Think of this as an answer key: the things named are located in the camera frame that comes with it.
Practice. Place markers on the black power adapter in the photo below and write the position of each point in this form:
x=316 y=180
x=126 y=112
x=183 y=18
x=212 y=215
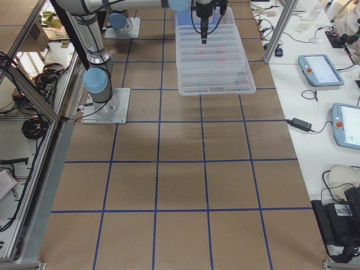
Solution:
x=304 y=125

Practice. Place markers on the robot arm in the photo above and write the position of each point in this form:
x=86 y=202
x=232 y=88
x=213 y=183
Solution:
x=97 y=79
x=120 y=21

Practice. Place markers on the aluminium frame post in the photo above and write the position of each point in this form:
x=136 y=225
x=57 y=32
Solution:
x=279 y=29

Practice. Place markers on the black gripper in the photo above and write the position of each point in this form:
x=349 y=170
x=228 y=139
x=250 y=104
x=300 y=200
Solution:
x=202 y=10

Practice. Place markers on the clear plastic box lid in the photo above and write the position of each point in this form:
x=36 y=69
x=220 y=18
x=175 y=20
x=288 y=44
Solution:
x=219 y=66

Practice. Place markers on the far teach pendant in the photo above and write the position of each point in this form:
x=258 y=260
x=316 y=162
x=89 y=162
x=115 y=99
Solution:
x=319 y=70

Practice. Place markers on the aluminium side frame rail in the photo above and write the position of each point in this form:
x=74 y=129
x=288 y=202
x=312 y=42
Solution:
x=35 y=91

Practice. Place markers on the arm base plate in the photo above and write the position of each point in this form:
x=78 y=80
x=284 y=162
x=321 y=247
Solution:
x=115 y=111
x=132 y=34

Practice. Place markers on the teach pendant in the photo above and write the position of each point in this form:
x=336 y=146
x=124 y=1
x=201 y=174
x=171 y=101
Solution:
x=345 y=125
x=319 y=70

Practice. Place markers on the near teach pendant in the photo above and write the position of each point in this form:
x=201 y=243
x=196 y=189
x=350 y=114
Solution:
x=345 y=125

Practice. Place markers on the black device box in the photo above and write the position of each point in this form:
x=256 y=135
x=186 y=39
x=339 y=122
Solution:
x=339 y=225

